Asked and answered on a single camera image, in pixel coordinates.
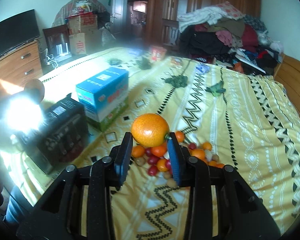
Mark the yellow patterned bed sheet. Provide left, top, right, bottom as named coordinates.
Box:
left=5, top=48, right=300, bottom=239

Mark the red snack box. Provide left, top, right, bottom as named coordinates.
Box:
left=150, top=46, right=167, bottom=61

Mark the brown cardboard box stack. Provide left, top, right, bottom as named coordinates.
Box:
left=68, top=14, right=102, bottom=55

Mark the blue cardboard box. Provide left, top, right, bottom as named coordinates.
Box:
left=76, top=67, right=129, bottom=132

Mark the wooden headboard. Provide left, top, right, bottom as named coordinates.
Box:
left=274, top=54, right=300, bottom=117

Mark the green leafy vegetable right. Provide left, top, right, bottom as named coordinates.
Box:
left=205, top=80, right=226, bottom=98

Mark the large orange fruit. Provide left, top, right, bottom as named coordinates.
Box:
left=131, top=113, right=170, bottom=147

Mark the wooden wardrobe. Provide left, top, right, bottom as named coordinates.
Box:
left=144, top=0, right=261, bottom=47

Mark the wooden drawer dresser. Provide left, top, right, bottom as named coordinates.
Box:
left=0, top=40, right=43, bottom=98

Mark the red cherry tomato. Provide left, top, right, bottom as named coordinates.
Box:
left=147, top=165, right=159, bottom=176

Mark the black flat television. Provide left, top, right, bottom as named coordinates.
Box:
left=0, top=9, right=40, bottom=57

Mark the black crate basket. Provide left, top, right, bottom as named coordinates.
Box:
left=17, top=96, right=89, bottom=174

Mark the pile of clothes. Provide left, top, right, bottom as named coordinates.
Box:
left=177, top=2, right=283, bottom=75

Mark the small orange tangerine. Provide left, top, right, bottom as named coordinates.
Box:
left=191, top=148, right=205, bottom=160
left=132, top=145, right=145, bottom=158

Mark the dark green leaf vegetable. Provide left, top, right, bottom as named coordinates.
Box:
left=136, top=57, right=152, bottom=70

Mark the green leafy vegetable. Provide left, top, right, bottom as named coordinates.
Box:
left=164, top=75, right=188, bottom=88
left=205, top=80, right=226, bottom=98

